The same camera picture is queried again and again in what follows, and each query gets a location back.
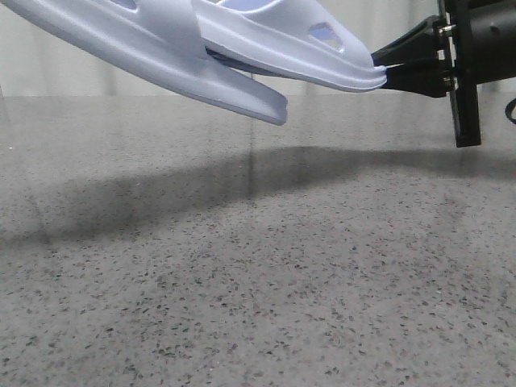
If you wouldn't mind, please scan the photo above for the light blue slipper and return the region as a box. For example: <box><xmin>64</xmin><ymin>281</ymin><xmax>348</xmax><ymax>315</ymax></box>
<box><xmin>4</xmin><ymin>0</ymin><xmax>287</xmax><ymax>125</ymax></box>
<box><xmin>193</xmin><ymin>1</ymin><xmax>387</xmax><ymax>92</ymax></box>

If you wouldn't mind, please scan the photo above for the pale grey-green curtain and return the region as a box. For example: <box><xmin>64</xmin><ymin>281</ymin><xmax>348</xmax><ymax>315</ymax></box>
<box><xmin>0</xmin><ymin>0</ymin><xmax>516</xmax><ymax>100</ymax></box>

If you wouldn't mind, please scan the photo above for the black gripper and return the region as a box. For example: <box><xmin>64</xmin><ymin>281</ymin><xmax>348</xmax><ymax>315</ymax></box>
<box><xmin>372</xmin><ymin>1</ymin><xmax>515</xmax><ymax>148</ymax></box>

